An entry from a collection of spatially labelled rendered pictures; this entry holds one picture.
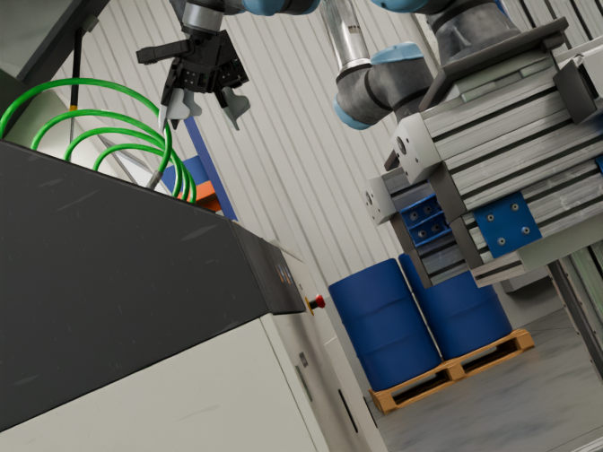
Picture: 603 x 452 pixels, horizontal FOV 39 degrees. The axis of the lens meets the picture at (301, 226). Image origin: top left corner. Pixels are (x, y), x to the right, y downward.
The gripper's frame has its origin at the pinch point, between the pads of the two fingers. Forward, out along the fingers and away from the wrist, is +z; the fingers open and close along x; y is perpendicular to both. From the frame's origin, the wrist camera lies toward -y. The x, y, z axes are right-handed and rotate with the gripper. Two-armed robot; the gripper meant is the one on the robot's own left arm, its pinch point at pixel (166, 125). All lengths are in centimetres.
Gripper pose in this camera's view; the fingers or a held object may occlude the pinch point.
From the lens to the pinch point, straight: 173.2
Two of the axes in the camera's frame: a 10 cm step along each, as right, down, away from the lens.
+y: 9.5, 3.0, -1.2
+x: 1.8, -1.9, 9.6
